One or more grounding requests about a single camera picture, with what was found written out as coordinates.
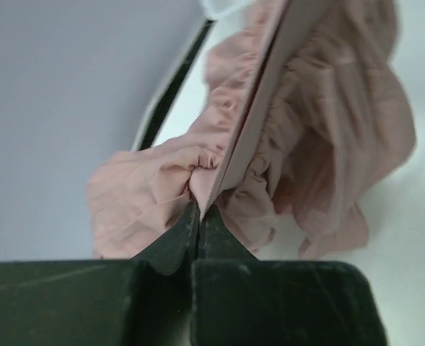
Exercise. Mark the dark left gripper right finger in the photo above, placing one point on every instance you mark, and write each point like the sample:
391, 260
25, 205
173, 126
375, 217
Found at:
238, 299

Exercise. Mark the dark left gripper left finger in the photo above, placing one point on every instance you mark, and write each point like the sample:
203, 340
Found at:
144, 300

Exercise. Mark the pink skirt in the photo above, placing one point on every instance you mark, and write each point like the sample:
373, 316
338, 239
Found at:
303, 115

